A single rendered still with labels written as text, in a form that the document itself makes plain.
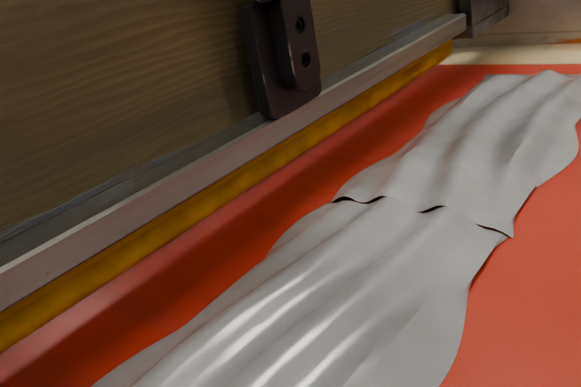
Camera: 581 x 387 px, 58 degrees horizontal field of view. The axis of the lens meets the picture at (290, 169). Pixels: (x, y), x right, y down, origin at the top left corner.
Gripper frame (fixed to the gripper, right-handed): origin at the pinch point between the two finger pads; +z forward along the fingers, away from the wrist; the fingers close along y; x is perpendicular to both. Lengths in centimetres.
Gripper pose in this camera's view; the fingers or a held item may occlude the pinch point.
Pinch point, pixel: (233, 59)
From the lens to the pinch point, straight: 21.3
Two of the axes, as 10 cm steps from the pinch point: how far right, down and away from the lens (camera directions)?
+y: 7.8, 1.1, -6.2
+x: 6.0, -4.1, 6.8
